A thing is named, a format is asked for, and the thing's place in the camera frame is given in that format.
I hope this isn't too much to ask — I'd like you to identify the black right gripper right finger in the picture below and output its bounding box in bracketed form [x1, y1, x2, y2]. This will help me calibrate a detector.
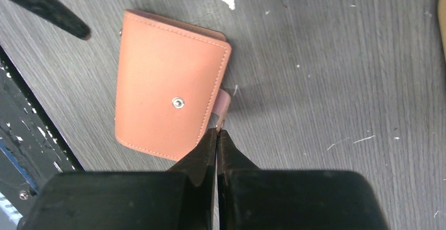
[216, 129, 260, 229]

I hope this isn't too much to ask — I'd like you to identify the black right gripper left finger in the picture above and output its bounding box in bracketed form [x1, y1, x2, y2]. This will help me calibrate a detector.
[167, 128, 218, 229]

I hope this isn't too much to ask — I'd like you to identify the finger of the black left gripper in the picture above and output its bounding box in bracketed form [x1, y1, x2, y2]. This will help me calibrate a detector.
[10, 0, 91, 41]

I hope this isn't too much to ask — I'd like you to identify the oval wooden card tray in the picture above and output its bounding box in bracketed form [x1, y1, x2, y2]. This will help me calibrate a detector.
[437, 0, 446, 57]

